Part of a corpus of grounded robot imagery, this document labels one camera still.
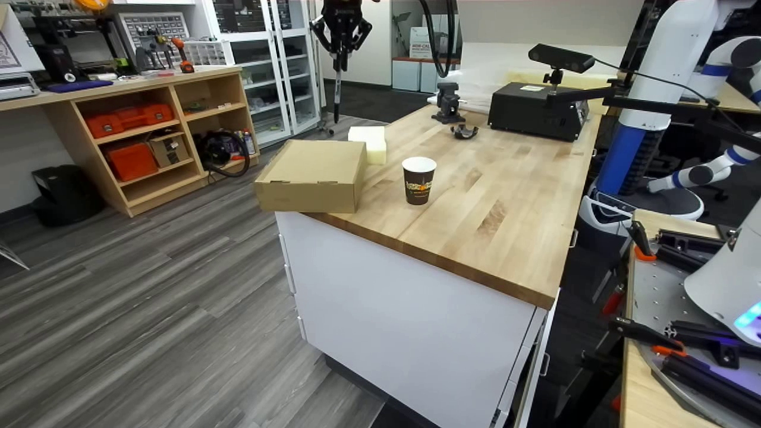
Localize black bag with cables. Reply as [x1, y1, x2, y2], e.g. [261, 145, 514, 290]
[192, 130, 257, 179]

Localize black trash bin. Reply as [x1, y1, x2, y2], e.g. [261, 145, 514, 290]
[31, 165, 104, 229]

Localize white glass door cabinet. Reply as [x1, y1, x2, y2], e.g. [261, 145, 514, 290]
[198, 0, 324, 150]

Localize purple mat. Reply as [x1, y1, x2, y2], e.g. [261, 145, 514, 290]
[673, 355, 761, 402]

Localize grey metal plate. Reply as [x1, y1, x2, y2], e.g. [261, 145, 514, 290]
[627, 254, 719, 336]

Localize black 3D printer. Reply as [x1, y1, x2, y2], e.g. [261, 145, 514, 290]
[13, 8, 130, 86]

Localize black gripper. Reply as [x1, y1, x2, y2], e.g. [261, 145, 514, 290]
[310, 0, 373, 74]

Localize orange handled black tool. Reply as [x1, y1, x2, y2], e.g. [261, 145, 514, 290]
[627, 220, 662, 266]

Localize clear parts organizer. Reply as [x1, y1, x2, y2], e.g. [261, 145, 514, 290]
[184, 39, 238, 72]

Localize long black tool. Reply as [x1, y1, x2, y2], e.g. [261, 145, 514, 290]
[614, 314, 747, 372]

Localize black boom rod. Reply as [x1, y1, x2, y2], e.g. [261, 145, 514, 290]
[555, 81, 761, 152]

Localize brown paper cup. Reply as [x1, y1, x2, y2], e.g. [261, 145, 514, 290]
[399, 155, 440, 207]

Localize red toolbox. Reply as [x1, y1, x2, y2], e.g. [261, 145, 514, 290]
[84, 102, 176, 144]

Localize wooden shelf unit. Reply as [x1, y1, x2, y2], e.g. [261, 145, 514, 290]
[0, 65, 257, 221]

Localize cardboard box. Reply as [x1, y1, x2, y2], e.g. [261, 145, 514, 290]
[253, 138, 369, 215]

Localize orange plastic case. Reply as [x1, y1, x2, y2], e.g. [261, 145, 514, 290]
[104, 140, 161, 183]

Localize wooden workbench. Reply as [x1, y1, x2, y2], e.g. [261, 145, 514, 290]
[618, 207, 761, 428]

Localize white grey pedestal base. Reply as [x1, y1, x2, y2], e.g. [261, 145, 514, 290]
[579, 189, 709, 241]

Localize white rounded device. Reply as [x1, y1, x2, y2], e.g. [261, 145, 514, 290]
[682, 197, 761, 351]

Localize black camera on stand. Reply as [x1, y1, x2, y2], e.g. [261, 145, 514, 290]
[525, 40, 596, 89]

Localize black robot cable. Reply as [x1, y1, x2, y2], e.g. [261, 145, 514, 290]
[415, 0, 464, 84]

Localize black equipment box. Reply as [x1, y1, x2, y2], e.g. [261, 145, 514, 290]
[484, 81, 593, 145]

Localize small black clamp part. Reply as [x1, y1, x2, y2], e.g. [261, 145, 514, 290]
[450, 121, 481, 144]

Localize tool pegboard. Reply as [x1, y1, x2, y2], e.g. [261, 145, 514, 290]
[117, 9, 198, 76]

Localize white door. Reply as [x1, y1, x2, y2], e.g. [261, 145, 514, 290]
[317, 0, 394, 89]

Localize cream foam block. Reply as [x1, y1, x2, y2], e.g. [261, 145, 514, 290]
[344, 125, 389, 166]

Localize black hand tool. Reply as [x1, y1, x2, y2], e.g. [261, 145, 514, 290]
[654, 227, 728, 275]

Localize dark blue tray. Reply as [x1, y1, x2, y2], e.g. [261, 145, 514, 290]
[42, 76, 117, 96]

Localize blue pedestal column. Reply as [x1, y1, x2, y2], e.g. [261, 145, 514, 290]
[593, 125, 662, 201]

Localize white table cabinet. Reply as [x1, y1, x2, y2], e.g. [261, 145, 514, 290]
[273, 210, 558, 428]

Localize white machine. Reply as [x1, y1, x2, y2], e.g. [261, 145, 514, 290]
[0, 5, 48, 102]

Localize blue grey storage bins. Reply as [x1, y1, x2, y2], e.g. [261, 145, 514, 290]
[389, 13, 464, 96]

